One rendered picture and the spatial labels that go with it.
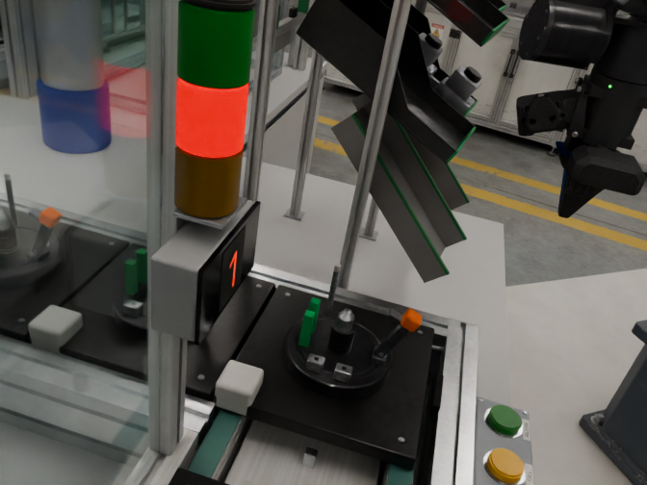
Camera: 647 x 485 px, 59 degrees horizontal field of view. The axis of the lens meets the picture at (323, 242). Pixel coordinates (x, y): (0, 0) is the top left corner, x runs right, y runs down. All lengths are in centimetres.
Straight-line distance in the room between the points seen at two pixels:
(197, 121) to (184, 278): 11
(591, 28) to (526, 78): 414
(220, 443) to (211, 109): 40
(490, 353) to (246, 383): 49
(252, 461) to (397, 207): 41
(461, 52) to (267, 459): 426
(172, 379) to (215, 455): 13
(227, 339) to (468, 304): 53
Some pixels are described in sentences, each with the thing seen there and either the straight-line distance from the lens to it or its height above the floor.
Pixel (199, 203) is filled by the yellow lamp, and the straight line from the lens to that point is 43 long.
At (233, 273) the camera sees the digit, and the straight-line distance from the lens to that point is 49.
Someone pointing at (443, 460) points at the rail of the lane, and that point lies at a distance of 71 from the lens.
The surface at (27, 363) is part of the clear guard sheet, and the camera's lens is 37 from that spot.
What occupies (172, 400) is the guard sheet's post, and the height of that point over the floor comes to 104.
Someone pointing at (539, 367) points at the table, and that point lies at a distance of 106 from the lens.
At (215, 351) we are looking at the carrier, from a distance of 75.
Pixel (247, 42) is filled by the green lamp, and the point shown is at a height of 139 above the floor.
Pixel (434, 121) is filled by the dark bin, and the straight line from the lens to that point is 90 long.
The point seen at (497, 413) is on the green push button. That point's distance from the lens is 77.
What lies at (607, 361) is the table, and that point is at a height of 86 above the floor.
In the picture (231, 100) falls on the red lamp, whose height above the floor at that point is 135.
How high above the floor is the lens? 148
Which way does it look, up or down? 31 degrees down
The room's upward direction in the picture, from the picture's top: 10 degrees clockwise
